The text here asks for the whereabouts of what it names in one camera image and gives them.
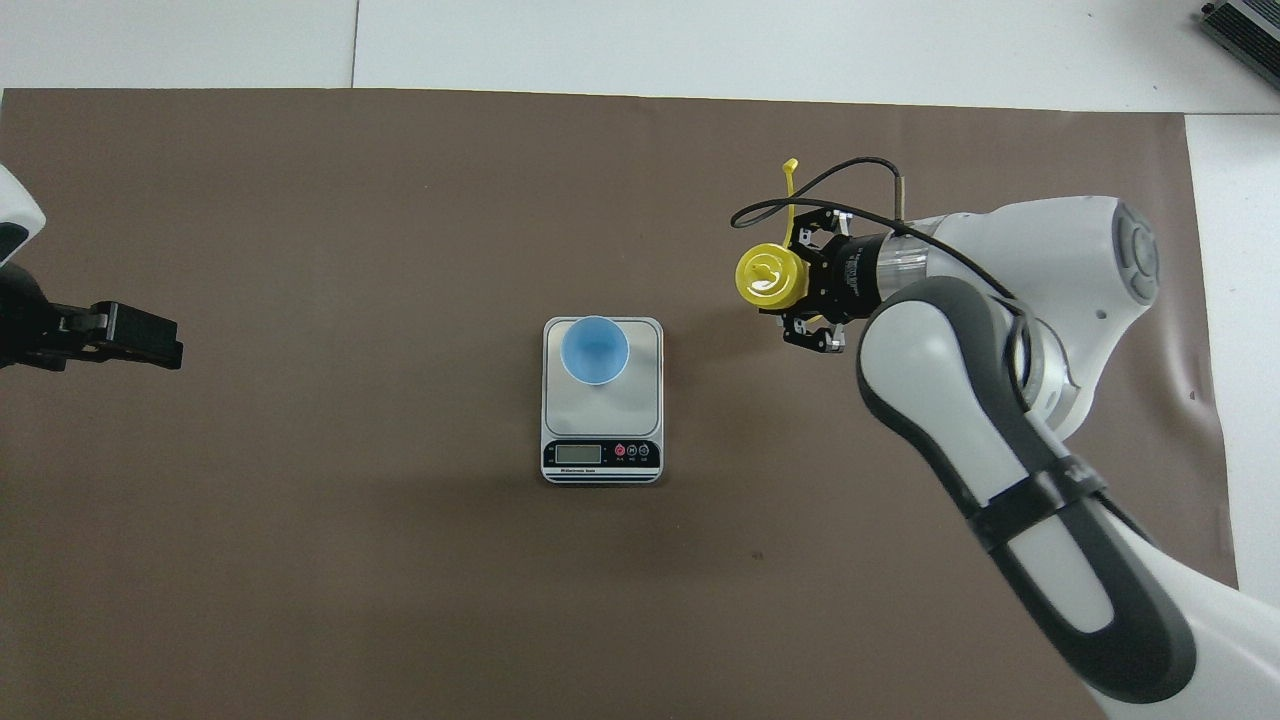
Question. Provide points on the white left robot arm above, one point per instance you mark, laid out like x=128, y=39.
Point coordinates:
x=15, y=210

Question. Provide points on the light blue plastic cup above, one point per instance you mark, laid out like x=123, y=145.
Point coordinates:
x=595, y=350

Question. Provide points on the yellow squeeze bottle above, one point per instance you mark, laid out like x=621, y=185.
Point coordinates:
x=768, y=275

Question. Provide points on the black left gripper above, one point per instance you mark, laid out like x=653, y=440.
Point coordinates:
x=25, y=325

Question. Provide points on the grey ribbed metal device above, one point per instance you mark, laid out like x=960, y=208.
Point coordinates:
x=1250, y=25

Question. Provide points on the brown paper table mat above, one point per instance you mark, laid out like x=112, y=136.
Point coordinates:
x=400, y=200

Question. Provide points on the silver digital kitchen scale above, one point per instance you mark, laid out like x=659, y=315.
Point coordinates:
x=600, y=420

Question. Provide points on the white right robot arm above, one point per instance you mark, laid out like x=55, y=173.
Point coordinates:
x=1000, y=420

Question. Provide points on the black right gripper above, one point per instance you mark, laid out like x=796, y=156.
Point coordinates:
x=850, y=280

